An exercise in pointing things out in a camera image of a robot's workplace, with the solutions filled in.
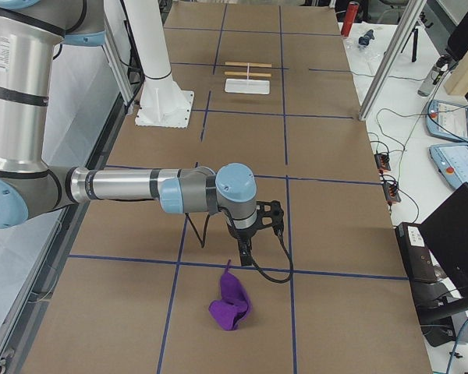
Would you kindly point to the red bottle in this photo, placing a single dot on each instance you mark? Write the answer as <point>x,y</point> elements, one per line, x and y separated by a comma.
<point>350,17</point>

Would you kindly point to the aluminium frame post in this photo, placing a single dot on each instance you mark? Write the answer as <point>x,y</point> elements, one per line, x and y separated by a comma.
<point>399,38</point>

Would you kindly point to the purple towel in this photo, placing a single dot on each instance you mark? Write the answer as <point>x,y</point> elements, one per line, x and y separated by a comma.
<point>234,305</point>

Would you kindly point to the black tripod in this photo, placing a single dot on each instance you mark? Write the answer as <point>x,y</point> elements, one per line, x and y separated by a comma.
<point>414,34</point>

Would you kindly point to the black box with label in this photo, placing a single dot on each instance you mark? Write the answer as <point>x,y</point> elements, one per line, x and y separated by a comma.
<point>415,254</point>

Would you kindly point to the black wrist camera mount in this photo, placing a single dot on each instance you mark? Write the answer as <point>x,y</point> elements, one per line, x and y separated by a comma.
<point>270,215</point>

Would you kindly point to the grey spray bottle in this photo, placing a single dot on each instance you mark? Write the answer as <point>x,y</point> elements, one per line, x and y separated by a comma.
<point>438,69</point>

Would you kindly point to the lower orange connector block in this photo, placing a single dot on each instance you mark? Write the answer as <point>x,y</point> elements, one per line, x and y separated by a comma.
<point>391,191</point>

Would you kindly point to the upper teach pendant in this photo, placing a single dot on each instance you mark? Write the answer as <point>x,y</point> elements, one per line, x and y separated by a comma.
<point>447,120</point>

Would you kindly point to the white wooden towel rack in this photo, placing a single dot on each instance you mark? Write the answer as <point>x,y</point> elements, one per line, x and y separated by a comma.
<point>247,81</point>

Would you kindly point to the upper orange connector block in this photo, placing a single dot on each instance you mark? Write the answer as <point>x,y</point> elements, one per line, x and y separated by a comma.
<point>382,162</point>

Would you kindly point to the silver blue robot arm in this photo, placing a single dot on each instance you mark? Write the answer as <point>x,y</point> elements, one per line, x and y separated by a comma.
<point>29,33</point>

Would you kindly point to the left aluminium frame rail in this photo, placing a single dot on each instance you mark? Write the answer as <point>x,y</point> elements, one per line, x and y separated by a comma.
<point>126,76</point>

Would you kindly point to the lower teach pendant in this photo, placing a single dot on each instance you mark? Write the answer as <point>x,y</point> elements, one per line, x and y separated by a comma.
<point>451,161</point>

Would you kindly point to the orange connector block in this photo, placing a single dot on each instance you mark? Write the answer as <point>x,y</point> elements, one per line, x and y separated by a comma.
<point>391,191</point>
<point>382,162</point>

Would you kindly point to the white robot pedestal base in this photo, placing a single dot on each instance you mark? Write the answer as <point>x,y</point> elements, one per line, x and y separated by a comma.
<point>162,102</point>

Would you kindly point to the blue black handheld tool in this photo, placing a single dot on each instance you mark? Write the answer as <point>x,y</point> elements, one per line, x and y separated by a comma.
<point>365,40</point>

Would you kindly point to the teach pendant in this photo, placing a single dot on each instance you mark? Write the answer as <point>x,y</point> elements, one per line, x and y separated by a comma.
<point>447,120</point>
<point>451,161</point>

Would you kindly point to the wooden board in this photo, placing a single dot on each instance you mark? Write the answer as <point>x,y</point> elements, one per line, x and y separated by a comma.
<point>457,83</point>

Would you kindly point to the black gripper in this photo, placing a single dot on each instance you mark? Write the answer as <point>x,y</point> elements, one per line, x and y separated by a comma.
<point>242,234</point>

